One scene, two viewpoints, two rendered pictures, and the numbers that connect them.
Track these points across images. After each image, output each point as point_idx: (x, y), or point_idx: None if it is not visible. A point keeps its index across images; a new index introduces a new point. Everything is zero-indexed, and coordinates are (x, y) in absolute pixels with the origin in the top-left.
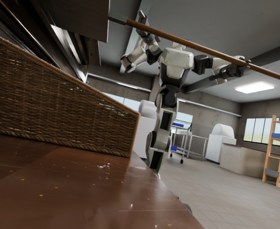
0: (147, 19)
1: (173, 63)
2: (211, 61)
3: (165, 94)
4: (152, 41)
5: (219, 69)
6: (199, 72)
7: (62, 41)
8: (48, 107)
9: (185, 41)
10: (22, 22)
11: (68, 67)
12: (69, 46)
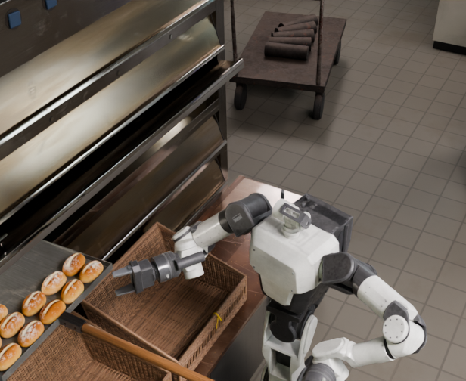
0: (140, 272)
1: (266, 275)
2: (353, 291)
3: (274, 315)
4: (183, 271)
5: (317, 359)
6: (344, 292)
7: (63, 245)
8: None
9: (167, 370)
10: None
11: (117, 210)
12: (91, 209)
